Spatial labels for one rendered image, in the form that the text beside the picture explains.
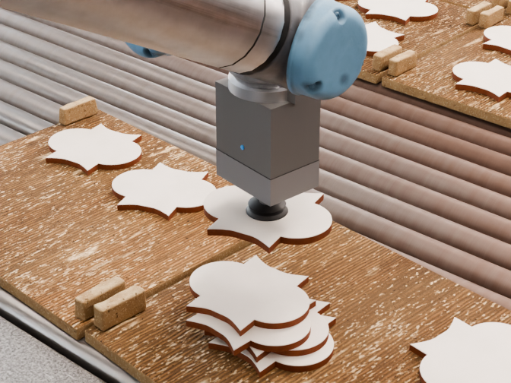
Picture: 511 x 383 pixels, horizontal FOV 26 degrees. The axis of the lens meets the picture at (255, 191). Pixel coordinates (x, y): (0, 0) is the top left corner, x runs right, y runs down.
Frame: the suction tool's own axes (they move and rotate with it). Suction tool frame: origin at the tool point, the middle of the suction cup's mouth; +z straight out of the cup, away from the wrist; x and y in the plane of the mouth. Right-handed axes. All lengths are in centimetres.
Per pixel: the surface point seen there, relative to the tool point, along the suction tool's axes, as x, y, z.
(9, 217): 11.9, 34.4, 11.0
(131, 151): -8.5, 37.9, 10.1
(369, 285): -11.5, -4.0, 11.0
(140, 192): -3.0, 28.0, 10.1
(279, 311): 2.4, -4.9, 7.6
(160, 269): 4.4, 13.4, 11.0
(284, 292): -0.1, -2.7, 7.6
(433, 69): -62, 32, 11
